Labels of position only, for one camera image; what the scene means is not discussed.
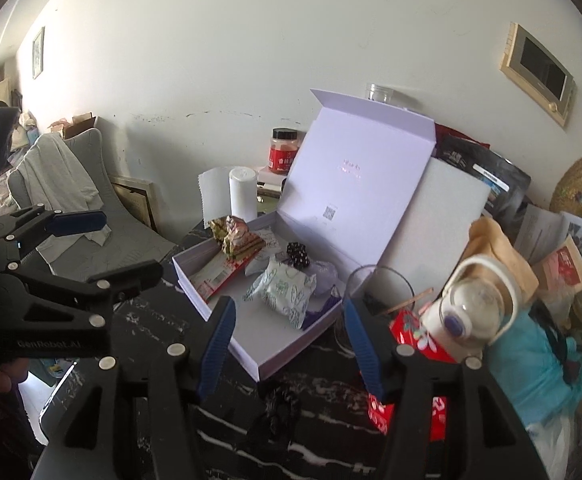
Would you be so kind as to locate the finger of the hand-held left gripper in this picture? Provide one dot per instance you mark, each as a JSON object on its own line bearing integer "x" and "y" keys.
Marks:
{"x": 131, "y": 277}
{"x": 78, "y": 223}

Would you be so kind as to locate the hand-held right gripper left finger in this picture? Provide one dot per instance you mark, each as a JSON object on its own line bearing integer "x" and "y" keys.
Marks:
{"x": 216, "y": 345}

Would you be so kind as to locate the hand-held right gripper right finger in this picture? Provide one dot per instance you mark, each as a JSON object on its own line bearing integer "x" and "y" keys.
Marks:
{"x": 363, "y": 345}

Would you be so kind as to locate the red and white packet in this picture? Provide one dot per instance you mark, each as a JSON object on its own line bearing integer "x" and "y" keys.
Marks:
{"x": 218, "y": 277}

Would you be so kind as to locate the white leaf print packet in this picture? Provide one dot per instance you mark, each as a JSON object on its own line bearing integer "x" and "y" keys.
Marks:
{"x": 283, "y": 287}

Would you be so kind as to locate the gold snack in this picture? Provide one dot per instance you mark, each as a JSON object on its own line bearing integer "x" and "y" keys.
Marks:
{"x": 233, "y": 237}

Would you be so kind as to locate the black dice cluster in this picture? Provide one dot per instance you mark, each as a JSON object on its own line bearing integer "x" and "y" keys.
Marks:
{"x": 298, "y": 254}

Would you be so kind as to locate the lavender gift box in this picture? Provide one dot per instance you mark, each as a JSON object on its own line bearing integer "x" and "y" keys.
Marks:
{"x": 341, "y": 160}

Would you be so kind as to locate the grey chair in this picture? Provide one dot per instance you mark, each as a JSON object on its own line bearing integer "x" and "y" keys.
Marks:
{"x": 121, "y": 240}

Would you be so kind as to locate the red floral packet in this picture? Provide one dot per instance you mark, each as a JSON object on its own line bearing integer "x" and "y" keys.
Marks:
{"x": 411, "y": 332}

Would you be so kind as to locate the purple tassel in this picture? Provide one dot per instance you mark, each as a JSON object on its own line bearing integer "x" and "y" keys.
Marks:
{"x": 321, "y": 312}

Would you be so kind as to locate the white cloth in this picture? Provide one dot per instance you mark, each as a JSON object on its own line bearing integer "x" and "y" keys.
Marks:
{"x": 56, "y": 170}

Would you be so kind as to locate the wooden stick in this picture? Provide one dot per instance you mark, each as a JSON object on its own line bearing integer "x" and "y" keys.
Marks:
{"x": 406, "y": 302}

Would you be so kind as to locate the clear glass cup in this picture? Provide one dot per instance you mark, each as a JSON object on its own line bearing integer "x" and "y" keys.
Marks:
{"x": 386, "y": 285}

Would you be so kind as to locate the purple sachet pouch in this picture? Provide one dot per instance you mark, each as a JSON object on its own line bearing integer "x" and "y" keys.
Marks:
{"x": 327, "y": 275}

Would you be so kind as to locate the cardboard box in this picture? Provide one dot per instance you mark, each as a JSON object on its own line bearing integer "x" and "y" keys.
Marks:
{"x": 78, "y": 125}

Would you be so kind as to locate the white paper towel roll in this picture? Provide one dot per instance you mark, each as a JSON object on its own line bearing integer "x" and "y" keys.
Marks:
{"x": 241, "y": 195}

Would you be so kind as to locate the white foam sheet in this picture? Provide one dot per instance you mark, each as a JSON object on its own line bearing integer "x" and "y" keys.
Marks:
{"x": 446, "y": 210}

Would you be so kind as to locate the brown paper bag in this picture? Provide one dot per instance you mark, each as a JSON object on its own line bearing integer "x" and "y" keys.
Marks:
{"x": 496, "y": 245}

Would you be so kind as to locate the light blue cloth bag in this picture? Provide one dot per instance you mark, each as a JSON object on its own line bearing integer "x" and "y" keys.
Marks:
{"x": 531, "y": 365}

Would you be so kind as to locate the red jar with black lid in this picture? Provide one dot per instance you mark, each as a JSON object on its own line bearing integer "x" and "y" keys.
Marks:
{"x": 283, "y": 155}

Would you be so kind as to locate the orange snack pouch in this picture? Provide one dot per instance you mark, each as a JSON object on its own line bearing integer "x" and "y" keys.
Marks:
{"x": 563, "y": 272}

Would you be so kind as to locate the black plastic bag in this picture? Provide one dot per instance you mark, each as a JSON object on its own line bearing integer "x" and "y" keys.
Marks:
{"x": 501, "y": 175}

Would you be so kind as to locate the newspaper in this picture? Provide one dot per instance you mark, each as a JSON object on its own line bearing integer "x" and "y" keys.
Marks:
{"x": 571, "y": 232}

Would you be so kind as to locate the clear plastic jar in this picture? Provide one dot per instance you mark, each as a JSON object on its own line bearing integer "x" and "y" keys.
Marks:
{"x": 380, "y": 94}

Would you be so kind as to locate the wooden picture frame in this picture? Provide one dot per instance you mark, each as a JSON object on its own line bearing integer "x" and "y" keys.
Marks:
{"x": 136, "y": 205}

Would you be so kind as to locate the small wall picture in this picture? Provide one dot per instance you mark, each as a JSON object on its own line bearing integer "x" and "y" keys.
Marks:
{"x": 38, "y": 52}

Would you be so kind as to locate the wooden framed wall cabinet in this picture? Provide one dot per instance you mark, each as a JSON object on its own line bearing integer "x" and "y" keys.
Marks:
{"x": 538, "y": 67}

